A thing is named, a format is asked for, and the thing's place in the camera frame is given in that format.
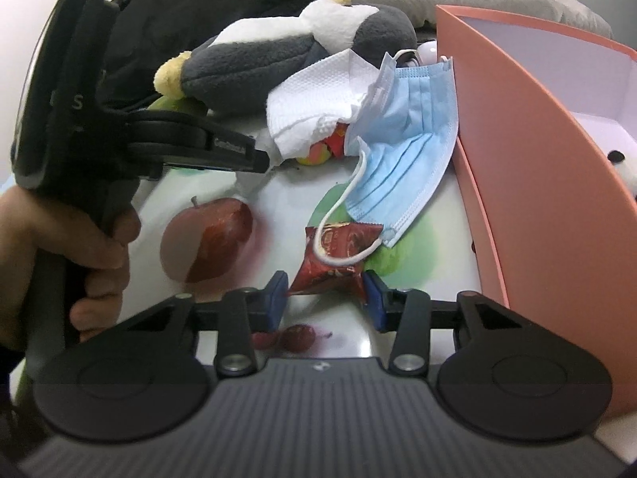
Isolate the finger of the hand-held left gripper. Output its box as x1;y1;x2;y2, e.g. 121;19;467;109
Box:
129;112;270;180

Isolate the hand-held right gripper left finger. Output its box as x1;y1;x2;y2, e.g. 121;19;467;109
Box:
100;271;289;376

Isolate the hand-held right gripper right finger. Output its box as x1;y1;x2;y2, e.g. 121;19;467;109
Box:
365;270;535;376

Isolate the red snack packet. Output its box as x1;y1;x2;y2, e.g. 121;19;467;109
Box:
287;222;385;304

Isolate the grey white penguin plush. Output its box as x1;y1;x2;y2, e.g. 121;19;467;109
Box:
153;0;418;120

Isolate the white textured cloth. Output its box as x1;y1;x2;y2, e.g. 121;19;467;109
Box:
266;50;384;157

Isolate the blue face mask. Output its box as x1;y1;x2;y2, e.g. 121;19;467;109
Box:
318;55;461;264

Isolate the pink cardboard box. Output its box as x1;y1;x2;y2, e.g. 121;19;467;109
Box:
435;4;637;419

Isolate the black white panda plush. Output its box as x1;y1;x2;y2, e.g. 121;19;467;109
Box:
604;148;637;200

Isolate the small yellow soft toy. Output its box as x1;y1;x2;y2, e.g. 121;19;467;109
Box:
296;139;332;166

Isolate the person's left hand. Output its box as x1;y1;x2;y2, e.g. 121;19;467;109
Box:
0;188;143;349

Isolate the green padded massage hammer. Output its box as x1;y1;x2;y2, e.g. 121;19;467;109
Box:
149;94;210;116

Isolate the food print mat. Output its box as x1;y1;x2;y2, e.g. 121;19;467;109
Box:
0;30;511;409

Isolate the small red packet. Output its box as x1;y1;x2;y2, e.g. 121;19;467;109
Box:
326;122;352;157

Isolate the black jacket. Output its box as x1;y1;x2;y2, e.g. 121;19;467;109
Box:
97;0;371;110

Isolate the white round device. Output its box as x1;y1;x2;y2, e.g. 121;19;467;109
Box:
413;42;441;68

